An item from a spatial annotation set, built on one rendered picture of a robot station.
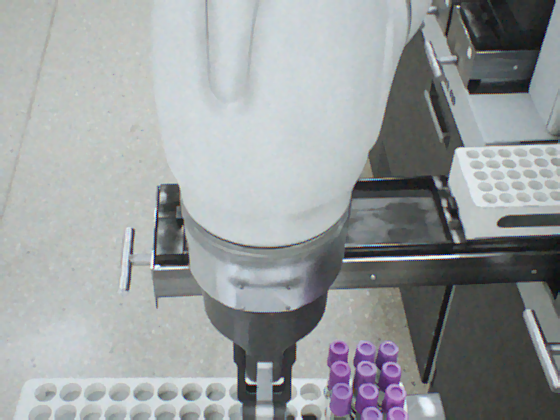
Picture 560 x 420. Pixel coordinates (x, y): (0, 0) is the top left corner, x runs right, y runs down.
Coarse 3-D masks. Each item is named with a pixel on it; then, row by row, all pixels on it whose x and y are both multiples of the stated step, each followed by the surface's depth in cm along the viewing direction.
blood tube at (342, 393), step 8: (336, 384) 56; (344, 384) 56; (336, 392) 55; (344, 392) 55; (352, 392) 55; (336, 400) 55; (344, 400) 55; (336, 408) 55; (344, 408) 55; (336, 416) 56; (344, 416) 56
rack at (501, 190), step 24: (456, 168) 90; (480, 168) 90; (504, 168) 89; (528, 168) 89; (552, 168) 89; (456, 192) 91; (480, 192) 86; (504, 192) 86; (528, 192) 86; (552, 192) 86; (480, 216) 85; (504, 216) 91; (528, 216) 91; (552, 216) 92
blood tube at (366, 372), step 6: (360, 366) 57; (366, 366) 57; (372, 366) 57; (360, 372) 56; (366, 372) 57; (372, 372) 56; (354, 378) 57; (360, 378) 56; (366, 378) 56; (372, 378) 56; (354, 384) 58; (360, 384) 57; (354, 390) 58; (354, 396) 59; (354, 402) 59; (354, 408) 59; (354, 414) 60
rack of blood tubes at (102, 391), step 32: (32, 384) 61; (64, 384) 61; (96, 384) 61; (128, 384) 61; (160, 384) 61; (192, 384) 62; (224, 384) 62; (320, 384) 62; (32, 416) 60; (64, 416) 61; (96, 416) 61; (128, 416) 59; (160, 416) 61; (192, 416) 61; (224, 416) 60; (288, 416) 66; (320, 416) 61
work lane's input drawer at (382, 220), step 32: (160, 192) 91; (352, 192) 94; (384, 192) 94; (416, 192) 95; (448, 192) 93; (160, 224) 87; (352, 224) 90; (384, 224) 91; (416, 224) 91; (448, 224) 89; (128, 256) 92; (160, 256) 84; (352, 256) 87; (384, 256) 87; (416, 256) 87; (448, 256) 87; (480, 256) 87; (512, 256) 87; (544, 256) 88; (128, 288) 89; (160, 288) 86; (192, 288) 87; (352, 288) 89
